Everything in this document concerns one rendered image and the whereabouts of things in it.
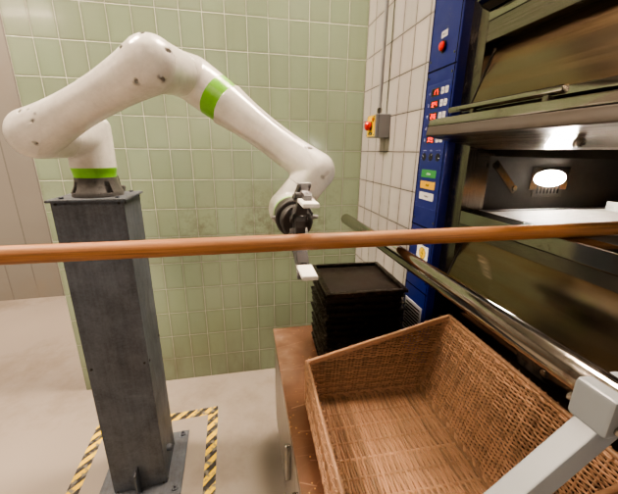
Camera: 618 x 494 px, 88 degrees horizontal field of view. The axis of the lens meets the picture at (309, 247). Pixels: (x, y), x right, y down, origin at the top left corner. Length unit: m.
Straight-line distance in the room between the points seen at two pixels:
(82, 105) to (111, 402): 1.02
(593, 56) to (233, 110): 0.77
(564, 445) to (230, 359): 1.94
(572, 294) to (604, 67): 0.43
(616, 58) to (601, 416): 0.63
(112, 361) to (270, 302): 0.92
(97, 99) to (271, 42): 1.06
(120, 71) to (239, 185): 1.00
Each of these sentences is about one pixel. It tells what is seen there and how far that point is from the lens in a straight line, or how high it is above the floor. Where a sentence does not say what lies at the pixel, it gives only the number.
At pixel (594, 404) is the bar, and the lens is 0.36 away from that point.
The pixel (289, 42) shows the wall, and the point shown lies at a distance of 1.85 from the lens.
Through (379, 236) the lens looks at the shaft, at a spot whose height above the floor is 1.20.
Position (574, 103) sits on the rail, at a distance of 0.68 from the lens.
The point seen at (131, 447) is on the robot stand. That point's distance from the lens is 1.64.
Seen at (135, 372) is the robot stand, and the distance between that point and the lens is 1.41.
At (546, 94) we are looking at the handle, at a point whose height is 1.45.
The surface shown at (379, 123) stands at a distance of 1.54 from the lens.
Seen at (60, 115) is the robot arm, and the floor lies 1.43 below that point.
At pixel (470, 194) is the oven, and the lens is 1.10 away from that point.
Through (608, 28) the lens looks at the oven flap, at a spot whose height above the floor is 1.57.
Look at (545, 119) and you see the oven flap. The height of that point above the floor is 1.40.
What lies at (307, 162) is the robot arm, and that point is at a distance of 0.87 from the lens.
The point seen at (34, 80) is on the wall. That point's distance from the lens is 1.99.
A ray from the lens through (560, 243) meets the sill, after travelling 0.86.
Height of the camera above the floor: 1.35
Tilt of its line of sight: 17 degrees down
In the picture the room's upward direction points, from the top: 1 degrees clockwise
